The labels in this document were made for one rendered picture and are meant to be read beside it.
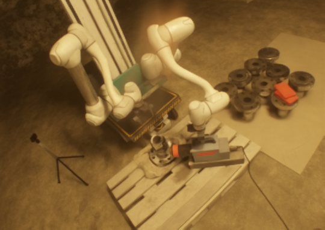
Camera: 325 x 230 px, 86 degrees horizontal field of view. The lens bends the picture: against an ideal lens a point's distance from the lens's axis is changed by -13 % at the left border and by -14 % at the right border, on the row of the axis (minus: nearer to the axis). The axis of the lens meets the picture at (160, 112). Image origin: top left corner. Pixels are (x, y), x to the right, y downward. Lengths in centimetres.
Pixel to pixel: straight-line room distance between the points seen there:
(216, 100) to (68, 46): 97
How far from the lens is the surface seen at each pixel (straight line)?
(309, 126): 225
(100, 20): 181
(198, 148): 155
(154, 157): 187
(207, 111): 128
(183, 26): 137
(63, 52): 130
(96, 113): 161
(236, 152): 171
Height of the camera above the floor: 169
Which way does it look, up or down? 43 degrees down
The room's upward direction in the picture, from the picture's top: 23 degrees counter-clockwise
